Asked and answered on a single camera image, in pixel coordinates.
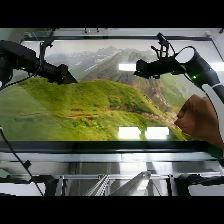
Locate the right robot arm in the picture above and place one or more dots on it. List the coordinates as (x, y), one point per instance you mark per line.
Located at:
(200, 70)

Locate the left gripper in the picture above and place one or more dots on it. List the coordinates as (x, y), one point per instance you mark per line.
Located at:
(63, 75)

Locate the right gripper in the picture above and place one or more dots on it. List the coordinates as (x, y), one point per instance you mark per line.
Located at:
(146, 69)

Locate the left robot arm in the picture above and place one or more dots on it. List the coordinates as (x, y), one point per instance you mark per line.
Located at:
(20, 56)

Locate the brown T-shirt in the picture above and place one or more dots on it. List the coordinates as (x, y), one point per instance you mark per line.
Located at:
(196, 120)

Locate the silver frame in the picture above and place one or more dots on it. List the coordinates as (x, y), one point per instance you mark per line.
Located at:
(133, 166)

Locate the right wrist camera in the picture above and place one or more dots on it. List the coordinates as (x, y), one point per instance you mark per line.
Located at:
(163, 46)

